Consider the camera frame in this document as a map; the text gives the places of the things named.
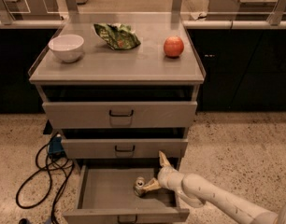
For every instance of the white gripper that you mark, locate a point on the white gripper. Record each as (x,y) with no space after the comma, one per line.
(165,175)

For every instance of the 7up soda can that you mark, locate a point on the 7up soda can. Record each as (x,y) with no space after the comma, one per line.
(138,186)

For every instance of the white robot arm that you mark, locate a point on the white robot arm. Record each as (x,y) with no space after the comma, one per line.
(195,190)

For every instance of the grey middle drawer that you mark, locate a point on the grey middle drawer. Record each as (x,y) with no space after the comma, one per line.
(123,148)

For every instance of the grey drawer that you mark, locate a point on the grey drawer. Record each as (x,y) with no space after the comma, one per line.
(106,196)
(123,148)
(82,115)

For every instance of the grey bottom drawer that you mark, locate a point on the grey bottom drawer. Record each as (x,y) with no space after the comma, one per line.
(106,196)

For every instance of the grey top drawer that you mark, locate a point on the grey top drawer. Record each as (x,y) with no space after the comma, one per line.
(82,115)

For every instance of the grey drawer cabinet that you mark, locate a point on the grey drawer cabinet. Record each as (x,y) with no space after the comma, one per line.
(102,74)

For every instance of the blue power adapter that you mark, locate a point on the blue power adapter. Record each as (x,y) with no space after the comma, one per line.
(55,147)

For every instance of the red apple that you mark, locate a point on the red apple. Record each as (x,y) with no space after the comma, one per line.
(173,46)

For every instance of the green chip bag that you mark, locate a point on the green chip bag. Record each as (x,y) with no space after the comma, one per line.
(118,36)

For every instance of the grey railing bar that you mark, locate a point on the grey railing bar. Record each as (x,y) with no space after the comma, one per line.
(252,25)

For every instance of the white ceramic bowl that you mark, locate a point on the white ceramic bowl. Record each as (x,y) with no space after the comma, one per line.
(67,48)

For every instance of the background grey cabinet left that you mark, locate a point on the background grey cabinet left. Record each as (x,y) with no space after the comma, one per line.
(29,10)

